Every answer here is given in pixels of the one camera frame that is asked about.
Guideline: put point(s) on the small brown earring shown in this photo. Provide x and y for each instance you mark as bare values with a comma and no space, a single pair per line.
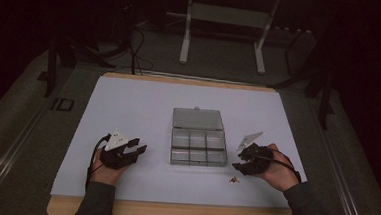
234,179

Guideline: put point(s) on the metal floor rail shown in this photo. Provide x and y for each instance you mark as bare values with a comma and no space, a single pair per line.
4,163
344,177

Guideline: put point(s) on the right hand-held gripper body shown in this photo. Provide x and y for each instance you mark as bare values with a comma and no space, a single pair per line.
255,158

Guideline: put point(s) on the white metal desk frame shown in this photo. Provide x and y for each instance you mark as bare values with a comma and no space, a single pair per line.
227,16

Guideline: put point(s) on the black tripod stand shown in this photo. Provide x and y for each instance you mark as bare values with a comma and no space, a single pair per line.
320,85
61,56

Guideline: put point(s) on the person's right hand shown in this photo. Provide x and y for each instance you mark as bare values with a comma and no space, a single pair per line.
281,174

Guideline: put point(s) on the person's left hand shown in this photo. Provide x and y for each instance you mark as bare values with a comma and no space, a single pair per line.
106,174

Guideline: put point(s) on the white table mat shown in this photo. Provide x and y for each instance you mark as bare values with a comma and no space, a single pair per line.
145,101

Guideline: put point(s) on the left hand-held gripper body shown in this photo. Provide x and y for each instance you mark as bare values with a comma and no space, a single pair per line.
115,151

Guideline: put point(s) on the clear plastic compartment box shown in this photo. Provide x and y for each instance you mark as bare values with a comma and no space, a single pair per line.
198,141

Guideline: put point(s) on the silver metal bar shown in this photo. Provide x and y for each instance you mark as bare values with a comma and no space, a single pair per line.
193,77

